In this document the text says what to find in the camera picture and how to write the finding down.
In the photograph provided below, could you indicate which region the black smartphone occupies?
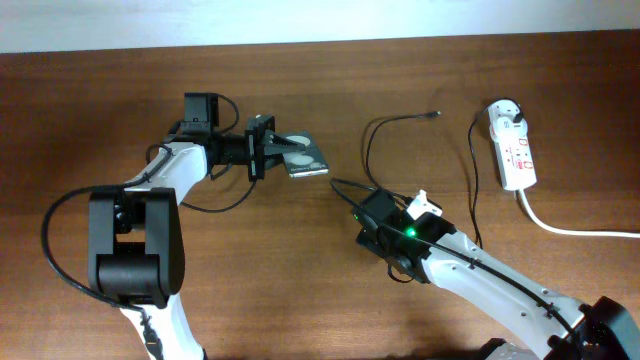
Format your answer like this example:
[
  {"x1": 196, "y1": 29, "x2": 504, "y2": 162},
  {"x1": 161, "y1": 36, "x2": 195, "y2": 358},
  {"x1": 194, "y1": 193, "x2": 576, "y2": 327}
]
[{"x1": 283, "y1": 131, "x2": 329, "y2": 178}]

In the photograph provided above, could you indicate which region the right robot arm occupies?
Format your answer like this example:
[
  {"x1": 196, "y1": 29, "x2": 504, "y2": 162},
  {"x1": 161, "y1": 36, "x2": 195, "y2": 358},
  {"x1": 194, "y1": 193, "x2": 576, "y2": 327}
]
[{"x1": 352, "y1": 189, "x2": 639, "y2": 359}]

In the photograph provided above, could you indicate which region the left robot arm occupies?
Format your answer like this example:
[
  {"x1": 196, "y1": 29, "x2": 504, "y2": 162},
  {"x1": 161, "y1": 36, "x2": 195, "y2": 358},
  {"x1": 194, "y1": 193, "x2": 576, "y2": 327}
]
[{"x1": 88, "y1": 92, "x2": 312, "y2": 359}]

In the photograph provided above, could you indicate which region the white USB charger plug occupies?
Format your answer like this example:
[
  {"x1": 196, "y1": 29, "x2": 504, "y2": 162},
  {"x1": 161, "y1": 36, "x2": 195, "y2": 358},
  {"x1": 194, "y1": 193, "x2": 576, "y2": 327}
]
[{"x1": 488, "y1": 98, "x2": 528, "y2": 142}]

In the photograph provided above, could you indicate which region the white power strip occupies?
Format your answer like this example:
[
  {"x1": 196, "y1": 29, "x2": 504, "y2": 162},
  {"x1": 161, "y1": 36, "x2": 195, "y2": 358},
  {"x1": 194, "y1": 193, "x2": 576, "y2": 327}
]
[{"x1": 492, "y1": 133, "x2": 537, "y2": 191}]

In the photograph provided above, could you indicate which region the white power strip cord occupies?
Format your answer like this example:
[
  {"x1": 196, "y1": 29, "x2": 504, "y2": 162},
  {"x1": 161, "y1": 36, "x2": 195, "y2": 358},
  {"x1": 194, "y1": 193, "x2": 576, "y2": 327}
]
[{"x1": 515, "y1": 188, "x2": 640, "y2": 239}]

